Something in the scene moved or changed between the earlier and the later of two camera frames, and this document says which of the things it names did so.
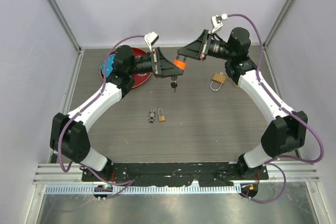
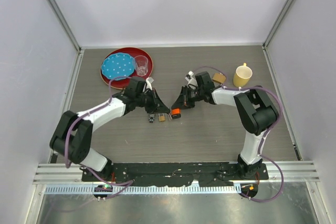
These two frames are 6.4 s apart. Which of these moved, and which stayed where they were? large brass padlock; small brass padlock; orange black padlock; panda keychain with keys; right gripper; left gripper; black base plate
Moved: orange black padlock; right gripper; left gripper
Stayed: large brass padlock; black base plate; panda keychain with keys; small brass padlock
